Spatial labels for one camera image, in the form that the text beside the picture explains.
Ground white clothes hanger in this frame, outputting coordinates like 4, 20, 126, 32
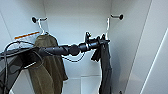
104, 16, 112, 41
35, 17, 51, 37

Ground black t-shirt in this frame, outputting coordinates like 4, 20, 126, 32
90, 40, 115, 94

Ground white wardrobe door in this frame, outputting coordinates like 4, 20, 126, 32
132, 0, 168, 94

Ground white wardrobe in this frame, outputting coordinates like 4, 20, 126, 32
0, 0, 168, 94

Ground white inner shelf box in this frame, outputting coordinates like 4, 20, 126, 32
79, 74, 103, 94

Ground olive green jacket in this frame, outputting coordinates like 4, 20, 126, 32
27, 33, 70, 94

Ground orange and white warning label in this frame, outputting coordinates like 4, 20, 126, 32
12, 30, 41, 41

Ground thin black cable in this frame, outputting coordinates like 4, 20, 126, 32
2, 40, 45, 71
61, 52, 87, 65

